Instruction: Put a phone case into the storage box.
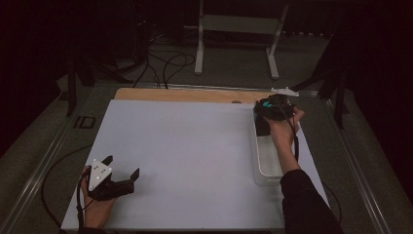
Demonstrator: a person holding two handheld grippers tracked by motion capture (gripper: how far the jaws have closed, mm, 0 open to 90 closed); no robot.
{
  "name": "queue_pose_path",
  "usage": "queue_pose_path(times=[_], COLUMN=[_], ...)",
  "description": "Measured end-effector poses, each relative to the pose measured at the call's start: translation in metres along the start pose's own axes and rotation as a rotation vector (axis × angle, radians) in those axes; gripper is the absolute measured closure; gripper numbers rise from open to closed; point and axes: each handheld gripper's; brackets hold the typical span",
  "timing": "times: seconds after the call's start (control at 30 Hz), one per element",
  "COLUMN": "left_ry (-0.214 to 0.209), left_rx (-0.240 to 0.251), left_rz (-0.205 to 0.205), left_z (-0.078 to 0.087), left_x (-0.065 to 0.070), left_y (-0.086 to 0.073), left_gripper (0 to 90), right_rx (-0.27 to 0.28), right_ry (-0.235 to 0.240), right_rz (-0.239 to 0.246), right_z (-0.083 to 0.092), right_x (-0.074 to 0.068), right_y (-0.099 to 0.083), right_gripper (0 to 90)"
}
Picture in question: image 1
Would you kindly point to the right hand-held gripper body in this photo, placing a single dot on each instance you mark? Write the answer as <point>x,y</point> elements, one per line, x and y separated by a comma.
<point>276,110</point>

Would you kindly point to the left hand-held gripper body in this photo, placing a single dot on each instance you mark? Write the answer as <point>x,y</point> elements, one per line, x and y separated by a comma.
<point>98,174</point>

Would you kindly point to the black phone case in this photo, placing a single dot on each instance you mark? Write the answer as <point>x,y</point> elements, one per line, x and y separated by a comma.
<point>263,126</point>

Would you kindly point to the white plastic tray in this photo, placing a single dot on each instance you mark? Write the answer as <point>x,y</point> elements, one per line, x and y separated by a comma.
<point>268,162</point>

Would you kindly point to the person's right hand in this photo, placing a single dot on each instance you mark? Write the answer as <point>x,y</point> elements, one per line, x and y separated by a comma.
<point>282,133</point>

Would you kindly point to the person's left hand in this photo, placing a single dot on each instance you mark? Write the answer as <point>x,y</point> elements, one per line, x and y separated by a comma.
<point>95,213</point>

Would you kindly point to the white board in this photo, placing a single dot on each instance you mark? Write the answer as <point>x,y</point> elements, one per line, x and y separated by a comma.
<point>181,195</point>

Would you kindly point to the black stand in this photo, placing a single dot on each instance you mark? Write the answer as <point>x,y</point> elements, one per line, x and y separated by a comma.
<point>71,94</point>
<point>339,104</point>

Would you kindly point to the white metal stand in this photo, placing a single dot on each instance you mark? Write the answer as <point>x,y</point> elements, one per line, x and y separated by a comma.
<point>240,24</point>

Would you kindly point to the black rectangular frame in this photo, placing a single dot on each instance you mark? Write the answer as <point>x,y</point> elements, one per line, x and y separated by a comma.
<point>76,122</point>

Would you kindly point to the metal floor rail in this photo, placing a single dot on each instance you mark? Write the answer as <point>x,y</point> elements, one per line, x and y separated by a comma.
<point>39,169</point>
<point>357,172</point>

